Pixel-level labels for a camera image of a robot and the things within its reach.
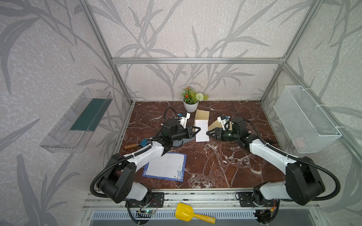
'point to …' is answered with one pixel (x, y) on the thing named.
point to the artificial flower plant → (190, 97)
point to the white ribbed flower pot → (191, 108)
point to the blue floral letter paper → (170, 166)
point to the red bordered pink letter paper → (202, 136)
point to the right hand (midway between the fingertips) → (207, 133)
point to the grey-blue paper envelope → (179, 142)
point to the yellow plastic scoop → (185, 213)
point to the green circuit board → (147, 211)
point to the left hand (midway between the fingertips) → (200, 131)
